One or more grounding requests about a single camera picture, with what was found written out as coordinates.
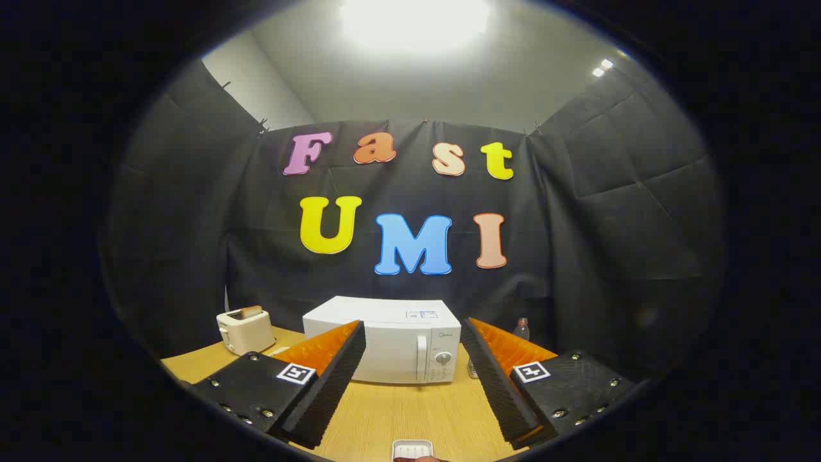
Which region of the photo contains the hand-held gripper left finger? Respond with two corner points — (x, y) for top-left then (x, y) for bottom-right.
(189, 320), (368, 450)

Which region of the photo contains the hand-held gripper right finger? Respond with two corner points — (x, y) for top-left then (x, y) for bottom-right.
(461, 317), (636, 450)

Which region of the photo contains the white toaster oven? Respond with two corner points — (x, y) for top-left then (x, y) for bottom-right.
(303, 296), (462, 384)

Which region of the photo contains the cream toaster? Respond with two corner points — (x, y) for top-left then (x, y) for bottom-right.
(216, 308), (276, 357)

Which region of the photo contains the white plastic tray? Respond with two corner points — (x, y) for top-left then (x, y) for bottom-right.
(392, 440), (434, 461)

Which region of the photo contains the bright ceiling light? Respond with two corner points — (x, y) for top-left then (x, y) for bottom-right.
(340, 0), (491, 52)

